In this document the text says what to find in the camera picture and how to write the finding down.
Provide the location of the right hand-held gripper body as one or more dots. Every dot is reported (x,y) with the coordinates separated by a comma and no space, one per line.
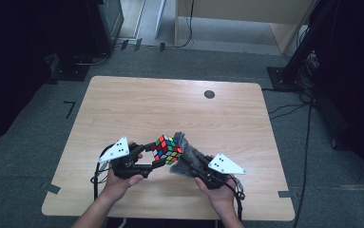
(216,174)

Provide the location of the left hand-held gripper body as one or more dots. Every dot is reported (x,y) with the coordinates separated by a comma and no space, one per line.
(122,164)

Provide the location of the grey knit cloth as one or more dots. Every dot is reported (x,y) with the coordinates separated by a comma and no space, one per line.
(186,153)

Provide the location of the multicoloured puzzle cube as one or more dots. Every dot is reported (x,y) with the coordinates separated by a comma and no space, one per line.
(167,149)

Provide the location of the person's left hand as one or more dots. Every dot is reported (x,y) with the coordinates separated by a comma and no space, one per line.
(119,186)

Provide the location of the person's right hand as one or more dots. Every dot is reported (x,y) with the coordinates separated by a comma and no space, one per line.
(222,198)

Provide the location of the dark round table grommet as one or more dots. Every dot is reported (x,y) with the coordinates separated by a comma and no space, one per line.
(209,94)

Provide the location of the grey tape piece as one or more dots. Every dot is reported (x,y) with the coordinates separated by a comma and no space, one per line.
(53,188)
(284,194)

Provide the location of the black tape strip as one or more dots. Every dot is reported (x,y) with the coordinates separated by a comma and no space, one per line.
(138,44)
(124,44)
(162,47)

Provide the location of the black metal stand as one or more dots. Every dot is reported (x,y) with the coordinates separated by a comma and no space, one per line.
(292,68)

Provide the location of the black cabinet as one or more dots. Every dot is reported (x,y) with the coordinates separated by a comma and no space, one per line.
(105,25)

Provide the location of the light wooden cabinet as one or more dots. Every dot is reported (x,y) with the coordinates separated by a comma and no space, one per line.
(243,11)

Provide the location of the black floor base plate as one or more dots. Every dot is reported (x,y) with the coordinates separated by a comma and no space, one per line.
(68,71)

